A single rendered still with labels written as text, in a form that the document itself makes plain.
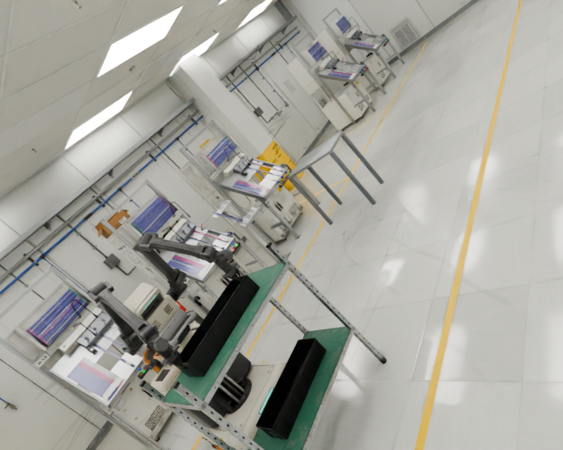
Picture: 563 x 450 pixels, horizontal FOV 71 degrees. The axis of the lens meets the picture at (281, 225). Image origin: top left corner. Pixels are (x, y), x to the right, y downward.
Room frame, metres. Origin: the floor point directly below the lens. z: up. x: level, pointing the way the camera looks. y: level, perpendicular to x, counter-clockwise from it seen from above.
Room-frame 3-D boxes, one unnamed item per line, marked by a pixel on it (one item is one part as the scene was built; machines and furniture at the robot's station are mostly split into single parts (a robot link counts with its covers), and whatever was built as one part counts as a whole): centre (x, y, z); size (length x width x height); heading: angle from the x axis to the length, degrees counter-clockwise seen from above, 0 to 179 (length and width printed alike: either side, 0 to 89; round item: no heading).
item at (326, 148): (4.47, -0.83, 0.40); 0.70 x 0.45 x 0.80; 44
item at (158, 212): (4.81, 1.05, 1.52); 0.51 x 0.13 x 0.27; 129
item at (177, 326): (2.37, 0.92, 0.99); 0.28 x 0.16 x 0.22; 129
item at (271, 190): (5.65, -0.08, 0.65); 1.01 x 0.73 x 1.29; 39
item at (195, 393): (2.01, 0.60, 0.55); 0.91 x 0.46 x 1.10; 129
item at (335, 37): (8.93, -3.84, 0.95); 1.36 x 0.82 x 1.90; 39
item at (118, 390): (3.82, 2.17, 0.66); 1.01 x 0.73 x 1.31; 39
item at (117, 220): (4.97, 1.32, 1.82); 0.68 x 0.30 x 0.20; 129
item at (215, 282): (4.87, 1.17, 0.31); 0.70 x 0.65 x 0.62; 129
